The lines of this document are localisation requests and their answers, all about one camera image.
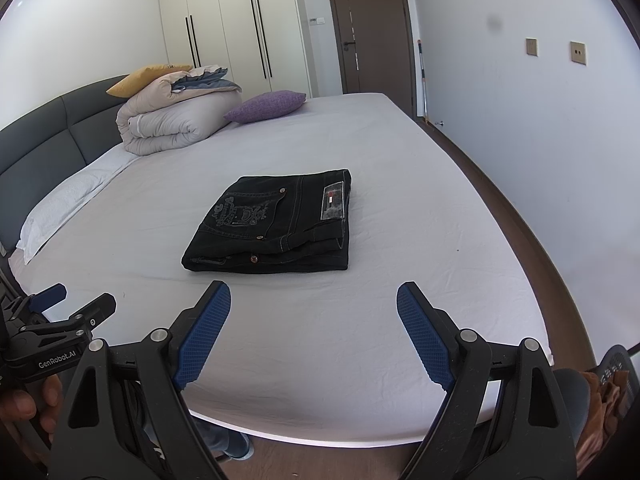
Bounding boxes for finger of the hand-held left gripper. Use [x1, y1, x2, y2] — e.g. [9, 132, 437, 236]
[60, 293, 117, 336]
[27, 283, 68, 313]

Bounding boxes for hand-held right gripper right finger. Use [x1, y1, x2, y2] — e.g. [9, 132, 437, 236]
[396, 281, 596, 480]

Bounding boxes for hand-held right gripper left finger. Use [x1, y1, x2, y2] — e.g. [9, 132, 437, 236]
[47, 280, 233, 480]

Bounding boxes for black denim pants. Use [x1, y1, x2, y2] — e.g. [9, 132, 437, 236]
[181, 169, 352, 275]

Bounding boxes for person's left hand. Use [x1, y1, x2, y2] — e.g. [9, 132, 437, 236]
[0, 374, 65, 443]

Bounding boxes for white pillow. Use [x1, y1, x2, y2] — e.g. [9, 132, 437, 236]
[15, 160, 128, 265]

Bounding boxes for person's blue jeans leg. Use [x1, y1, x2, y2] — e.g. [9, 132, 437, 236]
[190, 415, 253, 461]

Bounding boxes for grey padded headboard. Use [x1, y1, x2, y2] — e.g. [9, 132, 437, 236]
[0, 74, 133, 261]

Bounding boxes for bed with white sheet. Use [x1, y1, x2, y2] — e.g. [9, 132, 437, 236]
[7, 92, 556, 446]

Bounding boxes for brown cloth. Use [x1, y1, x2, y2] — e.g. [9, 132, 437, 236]
[575, 370, 633, 476]

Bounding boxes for folded beige comforter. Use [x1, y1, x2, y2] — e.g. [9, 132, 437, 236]
[116, 65, 244, 157]

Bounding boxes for yellow pillow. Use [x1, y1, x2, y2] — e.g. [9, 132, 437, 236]
[106, 64, 193, 98]

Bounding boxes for purple pillow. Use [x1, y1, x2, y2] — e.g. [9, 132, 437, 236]
[222, 90, 307, 124]

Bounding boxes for folded blue grey blanket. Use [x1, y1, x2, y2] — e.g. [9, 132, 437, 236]
[170, 67, 243, 96]

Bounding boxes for white stick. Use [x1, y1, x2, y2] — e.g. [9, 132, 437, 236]
[416, 39, 430, 121]

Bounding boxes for brown door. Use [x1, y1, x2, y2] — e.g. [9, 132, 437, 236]
[322, 0, 416, 118]

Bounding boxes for white wardrobe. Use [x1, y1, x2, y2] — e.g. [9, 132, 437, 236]
[157, 0, 331, 100]

